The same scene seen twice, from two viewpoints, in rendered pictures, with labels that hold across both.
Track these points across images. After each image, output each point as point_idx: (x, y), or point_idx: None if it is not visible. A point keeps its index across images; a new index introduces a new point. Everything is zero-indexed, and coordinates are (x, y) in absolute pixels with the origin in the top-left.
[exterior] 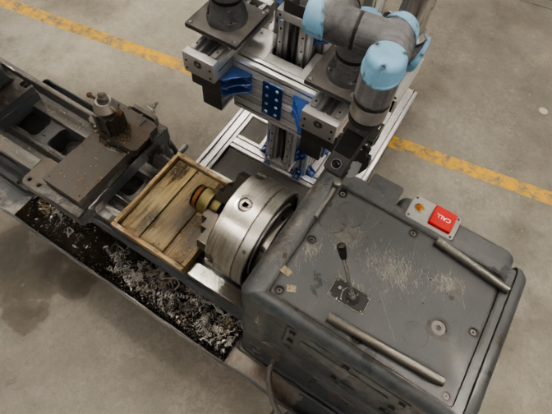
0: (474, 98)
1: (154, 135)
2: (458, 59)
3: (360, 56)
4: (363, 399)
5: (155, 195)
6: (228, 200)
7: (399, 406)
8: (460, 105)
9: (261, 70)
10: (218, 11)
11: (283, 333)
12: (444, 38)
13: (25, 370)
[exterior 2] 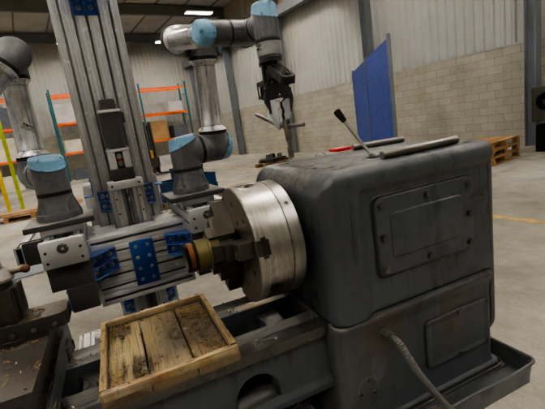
0: (234, 291)
1: (57, 327)
2: (200, 287)
3: (197, 159)
4: (457, 269)
5: (119, 355)
6: (233, 191)
7: (469, 184)
8: (232, 298)
9: (123, 232)
10: (57, 202)
11: (375, 248)
12: (179, 287)
13: None
